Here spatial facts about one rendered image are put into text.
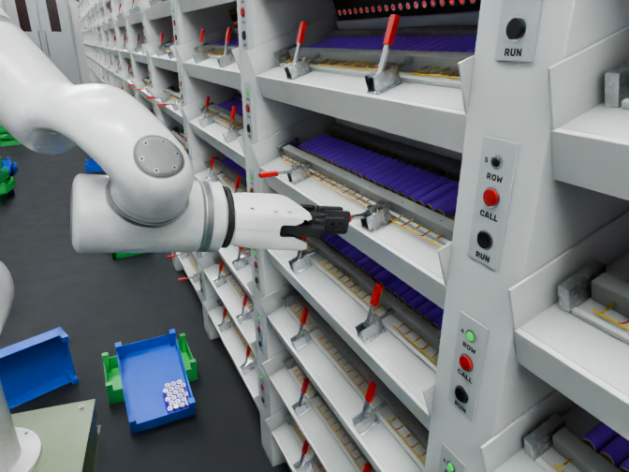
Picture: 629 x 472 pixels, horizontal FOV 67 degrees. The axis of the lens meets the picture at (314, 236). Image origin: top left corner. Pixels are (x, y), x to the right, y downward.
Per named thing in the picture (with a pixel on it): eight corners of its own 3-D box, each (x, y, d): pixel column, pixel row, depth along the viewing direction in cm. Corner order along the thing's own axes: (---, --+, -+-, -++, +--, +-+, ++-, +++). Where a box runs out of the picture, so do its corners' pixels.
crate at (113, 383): (109, 405, 160) (106, 386, 157) (105, 371, 177) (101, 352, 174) (198, 379, 172) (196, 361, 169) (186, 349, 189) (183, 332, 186)
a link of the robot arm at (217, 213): (184, 236, 61) (208, 236, 63) (201, 262, 54) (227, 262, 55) (190, 172, 59) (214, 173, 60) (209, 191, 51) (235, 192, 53)
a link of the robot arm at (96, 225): (201, 162, 54) (184, 203, 61) (71, 152, 47) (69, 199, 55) (211, 228, 50) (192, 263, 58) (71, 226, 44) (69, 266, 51)
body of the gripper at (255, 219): (200, 231, 62) (279, 232, 68) (222, 261, 54) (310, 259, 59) (206, 176, 60) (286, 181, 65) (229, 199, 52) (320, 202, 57)
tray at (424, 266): (452, 316, 55) (438, 250, 50) (266, 184, 105) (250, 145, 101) (574, 236, 60) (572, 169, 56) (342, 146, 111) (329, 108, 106)
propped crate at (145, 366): (196, 414, 156) (196, 402, 151) (131, 435, 148) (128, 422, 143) (175, 341, 175) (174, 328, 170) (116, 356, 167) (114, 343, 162)
